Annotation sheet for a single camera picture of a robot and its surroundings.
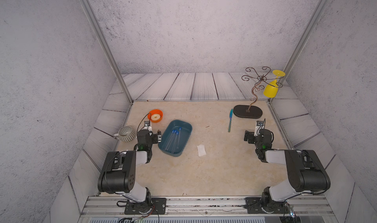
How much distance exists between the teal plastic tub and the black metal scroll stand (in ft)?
1.31

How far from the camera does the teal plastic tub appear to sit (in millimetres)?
931

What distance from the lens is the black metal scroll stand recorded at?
92cm
